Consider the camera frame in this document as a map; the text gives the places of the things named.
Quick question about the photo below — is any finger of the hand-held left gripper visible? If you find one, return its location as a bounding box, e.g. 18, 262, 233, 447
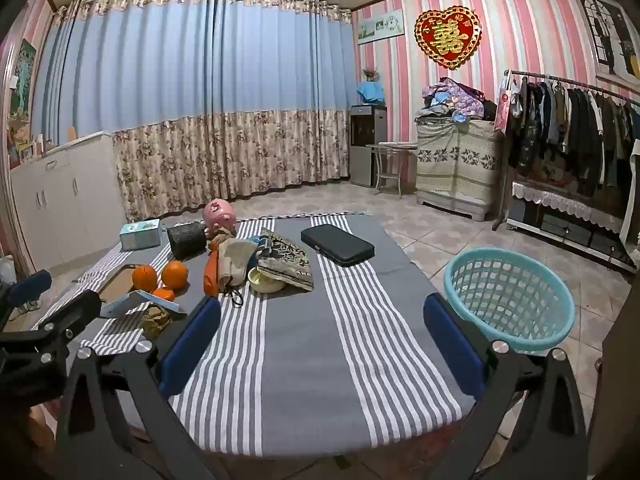
0, 270, 53, 318
30, 291, 103, 356

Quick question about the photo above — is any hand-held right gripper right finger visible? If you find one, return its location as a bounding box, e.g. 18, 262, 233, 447
420, 292, 588, 480

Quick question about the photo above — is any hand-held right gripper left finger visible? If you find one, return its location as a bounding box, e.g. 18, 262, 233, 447
54, 296, 228, 480

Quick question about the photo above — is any brown paper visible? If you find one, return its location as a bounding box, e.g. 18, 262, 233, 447
141, 306, 172, 336

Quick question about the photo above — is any light blue paper carton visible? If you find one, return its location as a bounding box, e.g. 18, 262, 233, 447
100, 292, 187, 318

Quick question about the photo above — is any orange snack packet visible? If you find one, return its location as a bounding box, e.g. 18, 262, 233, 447
202, 242, 223, 297

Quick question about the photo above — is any light blue plastic basket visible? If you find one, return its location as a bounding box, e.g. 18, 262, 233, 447
444, 247, 576, 356

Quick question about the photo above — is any beige cloth bag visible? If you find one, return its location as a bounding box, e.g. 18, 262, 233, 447
217, 237, 258, 306

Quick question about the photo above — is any round tin can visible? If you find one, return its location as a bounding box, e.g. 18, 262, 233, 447
248, 266, 287, 293

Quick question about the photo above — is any dark round cup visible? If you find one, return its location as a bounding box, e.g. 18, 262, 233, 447
166, 221, 207, 260

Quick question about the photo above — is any patterned snack bag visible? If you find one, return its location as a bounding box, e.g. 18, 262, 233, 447
256, 228, 315, 292

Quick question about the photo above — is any teal tissue box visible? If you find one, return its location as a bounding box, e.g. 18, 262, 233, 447
120, 219, 162, 252

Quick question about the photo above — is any white cabinet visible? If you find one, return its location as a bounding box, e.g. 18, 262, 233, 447
10, 130, 126, 271

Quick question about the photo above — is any grey white striped blanket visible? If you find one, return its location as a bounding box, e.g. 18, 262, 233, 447
30, 212, 476, 461

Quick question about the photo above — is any pink piggy bank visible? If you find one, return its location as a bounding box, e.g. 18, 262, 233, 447
202, 199, 238, 233

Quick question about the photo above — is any black zip case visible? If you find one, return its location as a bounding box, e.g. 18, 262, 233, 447
300, 224, 376, 267

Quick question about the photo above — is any low dark cabinet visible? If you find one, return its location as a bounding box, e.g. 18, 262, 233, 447
507, 195, 638, 273

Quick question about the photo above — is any brown wooden cabinet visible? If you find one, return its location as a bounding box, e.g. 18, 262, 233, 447
587, 320, 640, 480

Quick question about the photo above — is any white lace cloth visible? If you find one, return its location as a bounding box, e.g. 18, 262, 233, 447
511, 180, 626, 233

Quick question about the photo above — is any cloth-covered cabinet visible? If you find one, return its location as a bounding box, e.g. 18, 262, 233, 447
415, 119, 503, 223

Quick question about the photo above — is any small round stool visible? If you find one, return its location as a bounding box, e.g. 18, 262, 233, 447
366, 141, 418, 198

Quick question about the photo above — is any water dispenser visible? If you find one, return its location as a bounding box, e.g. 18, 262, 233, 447
348, 104, 388, 187

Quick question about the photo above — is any dark cover with cream trim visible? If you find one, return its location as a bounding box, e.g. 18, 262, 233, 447
620, 140, 640, 246

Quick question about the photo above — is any pile of clothes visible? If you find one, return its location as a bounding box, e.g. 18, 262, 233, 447
415, 77, 498, 126

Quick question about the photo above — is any red hanging bag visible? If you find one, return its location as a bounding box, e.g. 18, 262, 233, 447
494, 72, 523, 133

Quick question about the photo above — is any row of hanging clothes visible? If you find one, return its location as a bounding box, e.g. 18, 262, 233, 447
505, 77, 640, 201

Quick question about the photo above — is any blue floral curtain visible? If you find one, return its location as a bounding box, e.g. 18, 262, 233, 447
30, 0, 356, 223

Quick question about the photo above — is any blue bag on dispenser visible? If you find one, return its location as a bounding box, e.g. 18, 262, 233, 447
356, 81, 386, 106

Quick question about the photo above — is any metal clothes rack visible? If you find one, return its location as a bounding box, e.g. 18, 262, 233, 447
492, 69, 640, 231

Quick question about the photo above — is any green wall poster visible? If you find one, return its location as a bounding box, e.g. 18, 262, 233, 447
10, 40, 38, 126

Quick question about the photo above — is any red heart wall decoration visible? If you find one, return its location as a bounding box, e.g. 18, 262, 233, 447
414, 6, 483, 70

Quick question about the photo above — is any wall calendar picture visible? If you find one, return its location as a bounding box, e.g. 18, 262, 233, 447
356, 9, 405, 45

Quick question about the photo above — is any framed wall poster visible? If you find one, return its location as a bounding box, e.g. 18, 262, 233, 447
575, 0, 640, 83

